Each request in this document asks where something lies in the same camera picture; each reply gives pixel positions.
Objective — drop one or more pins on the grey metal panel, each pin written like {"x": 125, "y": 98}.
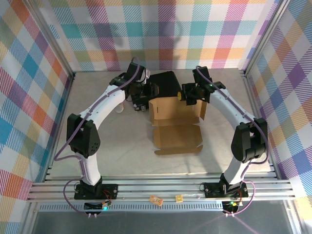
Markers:
{"x": 156, "y": 224}

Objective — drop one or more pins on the plaid cloth backdrop panel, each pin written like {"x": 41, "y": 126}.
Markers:
{"x": 156, "y": 36}
{"x": 19, "y": 97}
{"x": 292, "y": 97}

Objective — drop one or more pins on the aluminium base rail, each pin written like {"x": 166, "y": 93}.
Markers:
{"x": 158, "y": 187}

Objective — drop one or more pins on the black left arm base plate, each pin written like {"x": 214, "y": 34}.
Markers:
{"x": 109, "y": 191}

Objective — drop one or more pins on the orange paper tag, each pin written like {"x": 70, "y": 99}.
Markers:
{"x": 156, "y": 200}

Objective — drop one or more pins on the black briefcase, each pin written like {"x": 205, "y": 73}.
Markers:
{"x": 165, "y": 83}

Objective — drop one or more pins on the aluminium side rail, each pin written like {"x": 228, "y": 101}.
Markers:
{"x": 252, "y": 102}
{"x": 64, "y": 102}

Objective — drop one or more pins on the brown cardboard paper box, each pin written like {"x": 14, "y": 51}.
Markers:
{"x": 178, "y": 139}

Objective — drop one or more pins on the yellow paper tag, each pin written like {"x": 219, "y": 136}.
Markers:
{"x": 179, "y": 198}

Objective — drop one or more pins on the aluminium corner post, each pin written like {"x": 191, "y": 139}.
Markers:
{"x": 264, "y": 36}
{"x": 50, "y": 36}

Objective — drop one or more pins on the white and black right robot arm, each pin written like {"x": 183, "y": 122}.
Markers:
{"x": 226, "y": 104}

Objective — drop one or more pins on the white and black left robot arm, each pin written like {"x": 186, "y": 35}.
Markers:
{"x": 107, "y": 102}

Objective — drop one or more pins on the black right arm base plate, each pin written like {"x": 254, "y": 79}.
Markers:
{"x": 212, "y": 190}

